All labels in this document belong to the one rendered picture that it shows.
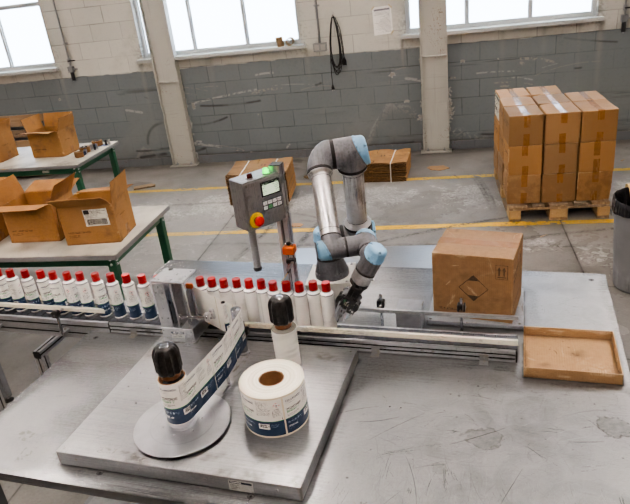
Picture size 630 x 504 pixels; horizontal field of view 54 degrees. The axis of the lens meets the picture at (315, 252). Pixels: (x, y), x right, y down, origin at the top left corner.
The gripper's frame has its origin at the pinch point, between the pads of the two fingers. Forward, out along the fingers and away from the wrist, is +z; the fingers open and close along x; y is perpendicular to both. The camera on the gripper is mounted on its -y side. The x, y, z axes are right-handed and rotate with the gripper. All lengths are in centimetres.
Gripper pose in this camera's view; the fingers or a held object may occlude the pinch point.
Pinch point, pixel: (339, 317)
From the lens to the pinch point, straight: 237.2
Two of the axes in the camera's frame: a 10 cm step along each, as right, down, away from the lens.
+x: 8.8, 4.7, -0.6
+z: -3.8, 7.7, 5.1
